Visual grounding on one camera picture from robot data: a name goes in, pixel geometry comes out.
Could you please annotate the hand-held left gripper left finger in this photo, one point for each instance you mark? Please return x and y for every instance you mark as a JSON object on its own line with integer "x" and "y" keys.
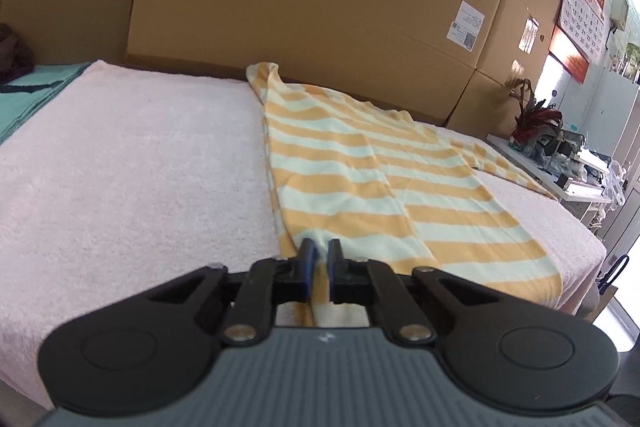
{"x": 309, "y": 269}

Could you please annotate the white text shipping label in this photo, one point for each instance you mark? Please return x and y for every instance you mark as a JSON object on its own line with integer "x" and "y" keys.
{"x": 471, "y": 14}

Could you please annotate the dark brown cloth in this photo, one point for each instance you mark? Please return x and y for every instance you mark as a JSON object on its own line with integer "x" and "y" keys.
{"x": 12, "y": 52}

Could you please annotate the white barcode shipping label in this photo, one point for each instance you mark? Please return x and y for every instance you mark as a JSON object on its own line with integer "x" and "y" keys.
{"x": 461, "y": 38}

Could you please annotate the grey metal cabinet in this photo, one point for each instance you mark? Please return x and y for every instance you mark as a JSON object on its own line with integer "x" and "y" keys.
{"x": 625, "y": 132}

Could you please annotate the white table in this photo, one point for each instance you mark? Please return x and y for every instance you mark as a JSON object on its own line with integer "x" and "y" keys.
{"x": 515, "y": 154}

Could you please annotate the plain cardboard box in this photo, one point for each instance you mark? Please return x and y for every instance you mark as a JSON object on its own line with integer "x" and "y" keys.
{"x": 480, "y": 107}

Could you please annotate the teal blanket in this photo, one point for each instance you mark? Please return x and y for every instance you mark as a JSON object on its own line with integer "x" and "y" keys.
{"x": 30, "y": 107}

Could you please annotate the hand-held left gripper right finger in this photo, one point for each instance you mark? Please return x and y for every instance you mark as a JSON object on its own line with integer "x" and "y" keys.
{"x": 332, "y": 272}

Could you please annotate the grey machine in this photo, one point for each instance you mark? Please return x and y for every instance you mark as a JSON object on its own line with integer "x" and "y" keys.
{"x": 537, "y": 142}

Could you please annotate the orange and white striped sweater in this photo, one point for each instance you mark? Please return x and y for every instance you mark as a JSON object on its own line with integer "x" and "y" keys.
{"x": 350, "y": 167}

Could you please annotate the cardboard box with tape patches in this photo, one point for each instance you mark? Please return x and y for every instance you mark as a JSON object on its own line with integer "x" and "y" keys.
{"x": 500, "y": 22}

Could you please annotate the beige wall box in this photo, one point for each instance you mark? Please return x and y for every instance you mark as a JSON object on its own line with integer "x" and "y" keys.
{"x": 621, "y": 9}

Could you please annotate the red and black feather decoration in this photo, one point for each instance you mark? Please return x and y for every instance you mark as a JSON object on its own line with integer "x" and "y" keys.
{"x": 540, "y": 114}

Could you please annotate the pink fluffy towel blanket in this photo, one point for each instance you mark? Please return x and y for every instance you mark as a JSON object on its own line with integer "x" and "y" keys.
{"x": 125, "y": 157}

